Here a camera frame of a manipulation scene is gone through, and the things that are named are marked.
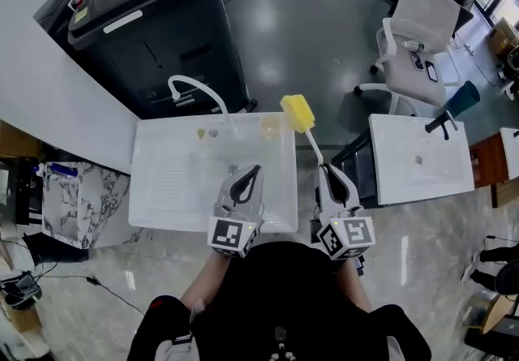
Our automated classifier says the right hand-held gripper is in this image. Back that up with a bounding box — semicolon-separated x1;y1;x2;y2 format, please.
315;162;376;261

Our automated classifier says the wooden stool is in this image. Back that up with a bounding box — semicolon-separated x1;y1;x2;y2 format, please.
482;293;519;337

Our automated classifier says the small white basin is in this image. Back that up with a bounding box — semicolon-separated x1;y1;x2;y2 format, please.
499;127;519;182

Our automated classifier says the white sink basin black faucet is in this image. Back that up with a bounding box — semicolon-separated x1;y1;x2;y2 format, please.
367;114;475;206

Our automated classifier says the person's right forearm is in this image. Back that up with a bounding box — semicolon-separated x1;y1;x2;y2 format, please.
332;257;372;314

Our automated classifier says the person's left forearm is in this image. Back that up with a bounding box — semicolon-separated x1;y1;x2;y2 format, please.
180;251;230;314

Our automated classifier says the white curved faucet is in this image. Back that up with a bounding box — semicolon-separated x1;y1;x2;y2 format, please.
167;74;237;137

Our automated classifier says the dark grey case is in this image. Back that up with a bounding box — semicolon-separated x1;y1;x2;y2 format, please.
32;0;91;49

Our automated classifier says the yellow sponge brush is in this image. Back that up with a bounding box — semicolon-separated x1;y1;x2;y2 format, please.
279;94;324;168

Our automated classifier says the brown wooden cabinet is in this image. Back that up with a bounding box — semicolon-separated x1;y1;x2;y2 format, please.
468;134;519;208

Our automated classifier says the blue bottle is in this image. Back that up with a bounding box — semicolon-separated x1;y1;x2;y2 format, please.
50;163;80;176

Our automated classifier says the white mesh office chair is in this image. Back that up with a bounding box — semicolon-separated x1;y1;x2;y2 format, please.
354;0;475;117

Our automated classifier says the black floor cable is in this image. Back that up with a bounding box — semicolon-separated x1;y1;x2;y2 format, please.
36;272;148;316

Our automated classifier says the grey chest strap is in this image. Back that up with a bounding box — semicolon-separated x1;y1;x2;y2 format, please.
156;298;208;361

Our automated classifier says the black cabinet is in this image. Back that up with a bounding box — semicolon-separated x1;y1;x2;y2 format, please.
0;156;44;227

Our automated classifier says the cardboard box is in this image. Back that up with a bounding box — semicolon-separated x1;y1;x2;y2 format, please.
486;17;519;57

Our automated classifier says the teal tumbler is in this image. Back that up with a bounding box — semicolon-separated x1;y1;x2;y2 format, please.
444;80;482;119

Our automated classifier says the large black machine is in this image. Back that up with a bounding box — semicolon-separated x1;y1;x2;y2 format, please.
66;0;251;119

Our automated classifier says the black metal sink stand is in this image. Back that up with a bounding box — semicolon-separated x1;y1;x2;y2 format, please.
330;130;380;210

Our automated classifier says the person's black shirt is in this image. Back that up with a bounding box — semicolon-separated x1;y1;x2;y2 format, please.
127;240;433;361

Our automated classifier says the translucent plastic cup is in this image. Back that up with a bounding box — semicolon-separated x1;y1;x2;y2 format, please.
259;114;283;140

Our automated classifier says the marble pattern cabinet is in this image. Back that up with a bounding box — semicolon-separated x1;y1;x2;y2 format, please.
40;160;134;251

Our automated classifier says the large white sink basin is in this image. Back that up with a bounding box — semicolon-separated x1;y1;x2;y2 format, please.
128;111;299;234

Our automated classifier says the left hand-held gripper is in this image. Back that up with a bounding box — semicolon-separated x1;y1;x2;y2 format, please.
207;164;266;259

